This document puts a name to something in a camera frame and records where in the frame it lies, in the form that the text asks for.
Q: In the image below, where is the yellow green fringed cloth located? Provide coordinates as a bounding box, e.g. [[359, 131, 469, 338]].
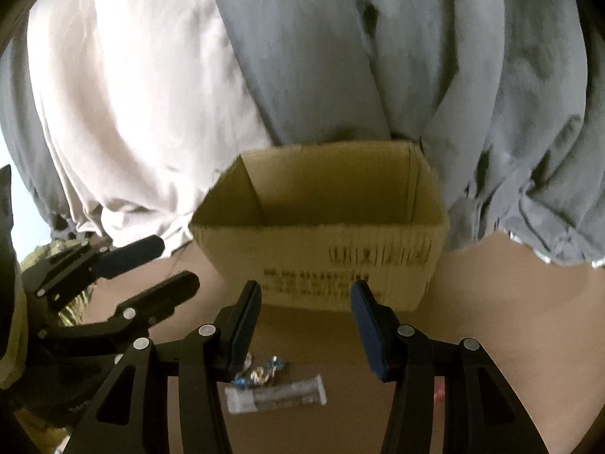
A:
[[1, 241, 110, 390]]

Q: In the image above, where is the blue gold wrapped candy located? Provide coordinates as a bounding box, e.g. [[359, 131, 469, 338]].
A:
[[233, 356, 287, 389]]

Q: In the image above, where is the olive jelly cup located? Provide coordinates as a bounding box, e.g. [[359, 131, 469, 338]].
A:
[[239, 353, 253, 375]]

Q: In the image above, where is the brown cardboard box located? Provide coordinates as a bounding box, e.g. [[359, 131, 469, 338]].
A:
[[190, 140, 449, 312]]

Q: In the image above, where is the grey blanket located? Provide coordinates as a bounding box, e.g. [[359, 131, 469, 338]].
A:
[[1, 0, 604, 266]]

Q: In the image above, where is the long white snack bar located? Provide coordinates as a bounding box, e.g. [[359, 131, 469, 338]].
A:
[[225, 375, 328, 415]]

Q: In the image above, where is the red blue snack bag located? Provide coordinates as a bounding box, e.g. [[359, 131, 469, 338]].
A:
[[433, 377, 446, 406]]

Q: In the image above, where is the white pillow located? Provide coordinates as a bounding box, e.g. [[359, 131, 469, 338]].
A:
[[27, 0, 271, 251]]

